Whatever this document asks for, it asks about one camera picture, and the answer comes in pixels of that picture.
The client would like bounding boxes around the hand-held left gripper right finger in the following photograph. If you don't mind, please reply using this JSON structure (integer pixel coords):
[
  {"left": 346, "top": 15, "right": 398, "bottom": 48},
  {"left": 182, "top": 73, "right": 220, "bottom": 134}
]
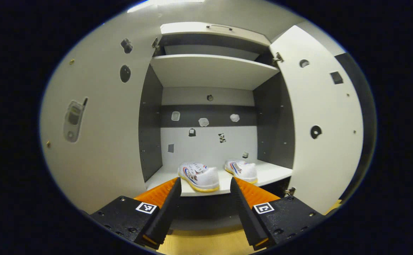
[{"left": 230, "top": 177, "right": 326, "bottom": 251}]

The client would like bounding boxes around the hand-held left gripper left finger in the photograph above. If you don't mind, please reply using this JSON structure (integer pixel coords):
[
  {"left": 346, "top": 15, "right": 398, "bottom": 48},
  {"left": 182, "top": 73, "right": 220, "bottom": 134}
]
[{"left": 90, "top": 177, "right": 182, "bottom": 250}]

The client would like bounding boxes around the white striped canvas shoe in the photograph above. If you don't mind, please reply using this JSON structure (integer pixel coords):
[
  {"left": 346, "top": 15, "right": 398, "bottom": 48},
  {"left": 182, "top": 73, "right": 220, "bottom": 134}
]
[
  {"left": 224, "top": 160, "right": 258, "bottom": 185},
  {"left": 177, "top": 162, "right": 220, "bottom": 193}
]

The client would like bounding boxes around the white grey shoe cabinet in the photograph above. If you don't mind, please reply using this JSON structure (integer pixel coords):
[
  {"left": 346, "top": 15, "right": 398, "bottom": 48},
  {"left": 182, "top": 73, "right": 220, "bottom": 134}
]
[{"left": 40, "top": 16, "right": 364, "bottom": 232}]

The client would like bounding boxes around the white cabinet door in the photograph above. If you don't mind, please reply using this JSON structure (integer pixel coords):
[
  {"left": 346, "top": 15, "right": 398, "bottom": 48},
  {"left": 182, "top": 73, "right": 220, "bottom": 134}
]
[
  {"left": 270, "top": 25, "right": 364, "bottom": 215},
  {"left": 40, "top": 16, "right": 163, "bottom": 215}
]

